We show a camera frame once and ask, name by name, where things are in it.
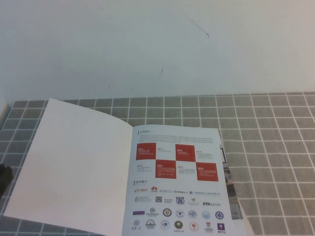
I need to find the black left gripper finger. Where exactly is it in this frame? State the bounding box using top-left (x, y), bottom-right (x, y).
top-left (0, 164), bottom-right (13, 195)

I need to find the AgileX robot brochure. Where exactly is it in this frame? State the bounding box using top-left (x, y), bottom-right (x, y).
top-left (2, 98), bottom-right (235, 236)
top-left (218, 144), bottom-right (245, 220)

